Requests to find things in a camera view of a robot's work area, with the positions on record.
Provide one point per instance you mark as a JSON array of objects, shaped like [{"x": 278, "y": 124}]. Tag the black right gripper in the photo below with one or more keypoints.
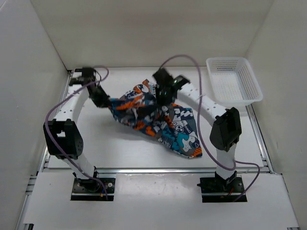
[{"x": 159, "y": 101}]

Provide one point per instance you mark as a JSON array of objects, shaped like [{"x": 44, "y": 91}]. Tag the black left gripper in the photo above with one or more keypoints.
[{"x": 104, "y": 101}]

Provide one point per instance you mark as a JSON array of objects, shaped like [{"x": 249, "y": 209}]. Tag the colourful patterned shorts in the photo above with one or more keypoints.
[{"x": 173, "y": 125}]

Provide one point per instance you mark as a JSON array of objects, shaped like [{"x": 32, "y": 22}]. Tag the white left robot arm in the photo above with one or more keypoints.
[{"x": 63, "y": 138}]

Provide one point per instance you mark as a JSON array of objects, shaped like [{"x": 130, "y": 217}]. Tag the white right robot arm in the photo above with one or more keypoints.
[{"x": 225, "y": 123}]

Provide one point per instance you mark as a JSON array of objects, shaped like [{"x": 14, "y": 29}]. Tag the white plastic mesh basket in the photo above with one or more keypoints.
[{"x": 233, "y": 81}]

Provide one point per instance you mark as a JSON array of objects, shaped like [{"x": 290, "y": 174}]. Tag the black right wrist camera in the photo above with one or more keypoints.
[{"x": 162, "y": 77}]

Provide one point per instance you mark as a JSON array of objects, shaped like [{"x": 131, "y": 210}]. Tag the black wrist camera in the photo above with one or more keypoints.
[
  {"x": 88, "y": 75},
  {"x": 162, "y": 77}
]

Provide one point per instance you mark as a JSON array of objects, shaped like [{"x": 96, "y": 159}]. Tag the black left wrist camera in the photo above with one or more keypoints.
[{"x": 88, "y": 75}]

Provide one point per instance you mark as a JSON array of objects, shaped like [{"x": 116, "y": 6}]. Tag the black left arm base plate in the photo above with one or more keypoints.
[{"x": 87, "y": 190}]

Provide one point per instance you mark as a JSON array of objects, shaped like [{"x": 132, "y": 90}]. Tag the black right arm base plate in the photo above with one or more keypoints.
[{"x": 213, "y": 191}]

